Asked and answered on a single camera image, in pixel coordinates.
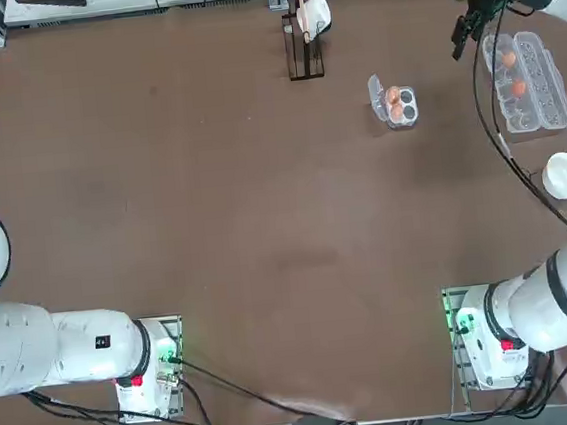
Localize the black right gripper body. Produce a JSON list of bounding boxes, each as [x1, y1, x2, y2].
[[463, 0, 506, 30]]

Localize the clear four-slot egg tray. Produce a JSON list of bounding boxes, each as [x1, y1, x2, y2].
[[366, 69, 422, 134]]

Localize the clear twelve-slot egg tray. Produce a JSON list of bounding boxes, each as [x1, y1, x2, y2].
[[479, 27, 567, 137]]

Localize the white round bowl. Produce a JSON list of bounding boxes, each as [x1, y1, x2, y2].
[[539, 151, 567, 203]]

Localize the black wire cup rack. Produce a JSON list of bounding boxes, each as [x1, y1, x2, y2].
[[279, 10, 328, 83]]

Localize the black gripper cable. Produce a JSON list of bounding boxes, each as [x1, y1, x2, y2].
[[463, 0, 567, 243]]

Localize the black table cable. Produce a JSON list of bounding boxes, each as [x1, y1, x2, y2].
[[169, 339, 358, 425]]

